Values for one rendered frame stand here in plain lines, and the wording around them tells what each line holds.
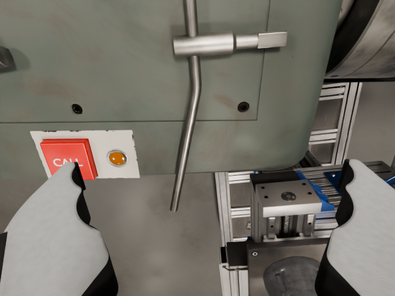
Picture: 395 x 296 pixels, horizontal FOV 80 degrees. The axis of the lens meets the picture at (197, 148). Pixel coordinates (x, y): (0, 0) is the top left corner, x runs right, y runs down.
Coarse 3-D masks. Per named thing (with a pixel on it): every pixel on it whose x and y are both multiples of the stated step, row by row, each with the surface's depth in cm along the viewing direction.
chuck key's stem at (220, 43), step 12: (180, 36) 24; (192, 36) 24; (204, 36) 24; (216, 36) 24; (228, 36) 24; (240, 36) 24; (252, 36) 24; (264, 36) 24; (276, 36) 24; (180, 48) 24; (192, 48) 24; (204, 48) 24; (216, 48) 24; (228, 48) 24; (240, 48) 25
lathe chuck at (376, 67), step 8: (392, 40) 29; (384, 48) 30; (392, 48) 30; (376, 56) 32; (384, 56) 32; (392, 56) 32; (368, 64) 33; (376, 64) 33; (384, 64) 33; (392, 64) 33; (352, 72) 36; (360, 72) 36; (368, 72) 36; (376, 72) 36; (384, 72) 36; (392, 72) 36
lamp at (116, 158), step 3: (111, 153) 32; (114, 153) 32; (117, 153) 32; (120, 153) 32; (111, 156) 32; (114, 156) 32; (117, 156) 32; (120, 156) 32; (123, 156) 32; (111, 159) 33; (114, 159) 33; (117, 159) 32; (120, 159) 33; (123, 159) 33; (114, 162) 33; (117, 162) 33; (120, 162) 33; (123, 162) 33
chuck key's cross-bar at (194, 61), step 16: (192, 0) 22; (192, 16) 23; (192, 32) 24; (192, 64) 25; (192, 80) 26; (192, 96) 27; (192, 112) 28; (192, 128) 29; (176, 176) 33; (176, 192) 34; (176, 208) 36
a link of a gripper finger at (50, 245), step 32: (64, 192) 9; (32, 224) 8; (64, 224) 8; (32, 256) 7; (64, 256) 7; (96, 256) 7; (0, 288) 6; (32, 288) 6; (64, 288) 6; (96, 288) 6
